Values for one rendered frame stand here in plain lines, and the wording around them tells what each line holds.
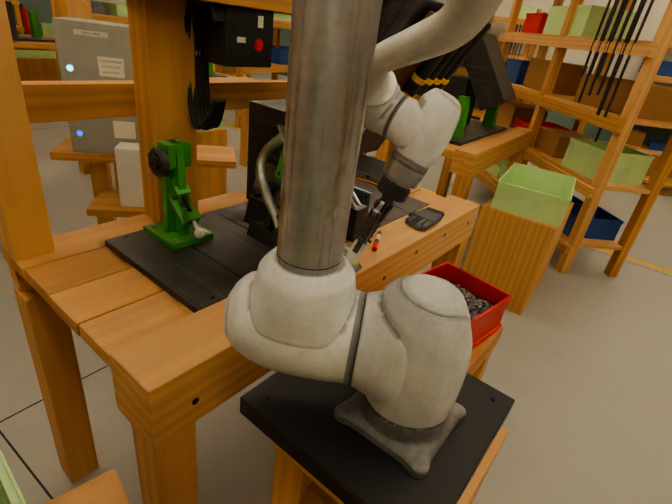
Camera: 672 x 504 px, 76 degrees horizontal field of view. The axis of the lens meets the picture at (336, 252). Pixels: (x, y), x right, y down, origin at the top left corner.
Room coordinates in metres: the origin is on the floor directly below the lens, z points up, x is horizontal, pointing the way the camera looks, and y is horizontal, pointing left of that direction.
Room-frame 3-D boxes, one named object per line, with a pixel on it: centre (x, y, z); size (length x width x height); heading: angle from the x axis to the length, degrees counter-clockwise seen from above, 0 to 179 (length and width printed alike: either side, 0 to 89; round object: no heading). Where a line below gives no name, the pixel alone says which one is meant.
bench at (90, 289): (1.33, 0.14, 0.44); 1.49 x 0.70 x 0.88; 145
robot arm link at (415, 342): (0.56, -0.15, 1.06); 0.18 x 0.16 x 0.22; 85
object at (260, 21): (1.36, 0.37, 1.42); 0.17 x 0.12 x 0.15; 145
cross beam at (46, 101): (1.54, 0.44, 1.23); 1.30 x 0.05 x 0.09; 145
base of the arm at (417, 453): (0.57, -0.17, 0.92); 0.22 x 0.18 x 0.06; 146
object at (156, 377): (1.17, -0.09, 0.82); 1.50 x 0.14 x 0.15; 145
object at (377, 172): (1.34, 0.01, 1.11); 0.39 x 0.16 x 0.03; 55
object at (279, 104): (1.50, 0.19, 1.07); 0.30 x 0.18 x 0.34; 145
